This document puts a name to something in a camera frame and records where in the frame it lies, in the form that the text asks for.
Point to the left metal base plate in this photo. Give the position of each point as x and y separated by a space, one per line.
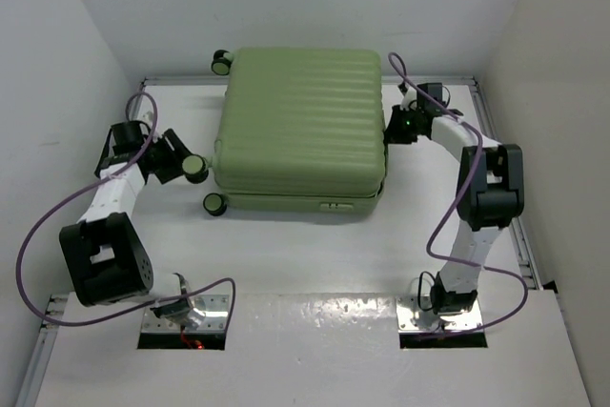
200 314

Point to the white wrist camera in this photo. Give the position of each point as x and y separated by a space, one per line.
147 118
409 96

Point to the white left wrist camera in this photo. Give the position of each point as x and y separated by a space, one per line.
147 118

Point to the green suitcase with blue lining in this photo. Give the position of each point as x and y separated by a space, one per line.
301 130

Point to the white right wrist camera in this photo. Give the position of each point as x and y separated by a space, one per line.
409 96

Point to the metal base plate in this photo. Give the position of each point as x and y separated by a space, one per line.
413 317
200 314

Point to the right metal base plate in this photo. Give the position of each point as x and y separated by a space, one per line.
413 317

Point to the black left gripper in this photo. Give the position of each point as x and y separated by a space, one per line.
176 156

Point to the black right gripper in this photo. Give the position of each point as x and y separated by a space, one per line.
394 135

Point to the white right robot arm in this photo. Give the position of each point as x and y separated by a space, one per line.
489 196

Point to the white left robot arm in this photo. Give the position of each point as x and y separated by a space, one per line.
106 259

